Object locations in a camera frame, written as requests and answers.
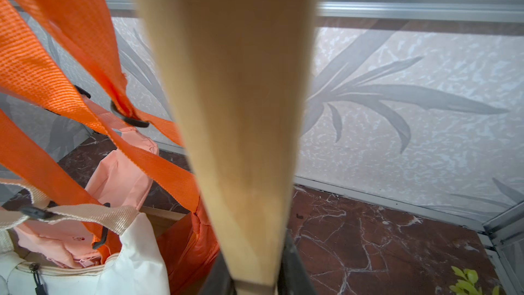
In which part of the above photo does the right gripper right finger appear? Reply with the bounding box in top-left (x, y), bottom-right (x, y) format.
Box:
top-left (277, 233), bottom-right (317, 295)

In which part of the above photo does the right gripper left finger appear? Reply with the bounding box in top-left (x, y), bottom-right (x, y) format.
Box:
top-left (198, 252), bottom-right (236, 295)

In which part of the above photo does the cream white sling bag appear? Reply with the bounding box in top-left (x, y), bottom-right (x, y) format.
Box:
top-left (1, 179), bottom-right (170, 294)

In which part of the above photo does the pink sling bag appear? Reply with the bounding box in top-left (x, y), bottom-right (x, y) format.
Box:
top-left (11, 97), bottom-right (160, 269)

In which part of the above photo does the dark orange sling bag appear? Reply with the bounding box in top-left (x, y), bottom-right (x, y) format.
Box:
top-left (1, 0), bottom-right (219, 294)

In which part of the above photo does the potted flower plant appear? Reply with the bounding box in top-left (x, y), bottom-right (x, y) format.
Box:
top-left (448, 266), bottom-right (502, 295)

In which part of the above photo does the wooden hanging rack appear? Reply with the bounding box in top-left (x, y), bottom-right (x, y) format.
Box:
top-left (135, 0), bottom-right (317, 294)

